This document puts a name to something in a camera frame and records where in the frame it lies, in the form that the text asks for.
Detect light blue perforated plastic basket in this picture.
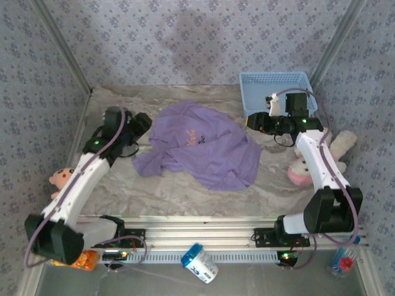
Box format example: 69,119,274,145
239,72,318,120

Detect clear water bottle blue cap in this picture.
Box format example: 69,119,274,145
326,236,362,278

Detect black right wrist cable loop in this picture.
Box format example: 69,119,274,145
273,133,296,148

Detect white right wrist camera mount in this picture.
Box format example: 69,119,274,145
265,93,280,117

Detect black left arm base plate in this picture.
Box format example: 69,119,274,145
91,228,146,249

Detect aluminium front rail frame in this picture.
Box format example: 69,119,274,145
33,215,370,251

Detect aluminium corner post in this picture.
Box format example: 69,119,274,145
29,0,94,95
309,0,370,88

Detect white can blue lid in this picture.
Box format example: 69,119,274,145
180,242,219,284

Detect orange juice bottle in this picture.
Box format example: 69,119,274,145
48,249,100,272

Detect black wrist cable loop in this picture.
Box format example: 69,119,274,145
273,133,296,148
122,142,140,158

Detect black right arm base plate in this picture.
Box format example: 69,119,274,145
253,227,311,248

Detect grey slotted cable duct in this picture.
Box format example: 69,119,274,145
98,250,280,265

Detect aluminium side rail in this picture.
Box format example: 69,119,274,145
70,91,93,155

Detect purple printed t-shirt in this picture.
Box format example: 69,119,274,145
131,99,263,192

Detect black controller board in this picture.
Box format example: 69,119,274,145
101,251,129,263
276,251,299,268

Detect black left wrist cable loop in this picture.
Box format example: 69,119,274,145
122,142,140,158

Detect white bunny plush pink dress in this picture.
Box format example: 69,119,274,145
286,129,358,187

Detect pink baby doll plush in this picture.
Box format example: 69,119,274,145
48,167,75,200

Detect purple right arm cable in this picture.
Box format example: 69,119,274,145
274,88,361,271

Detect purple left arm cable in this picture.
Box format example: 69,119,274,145
23,106,148,274

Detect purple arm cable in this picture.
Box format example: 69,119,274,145
274,88,361,271
23,106,148,274

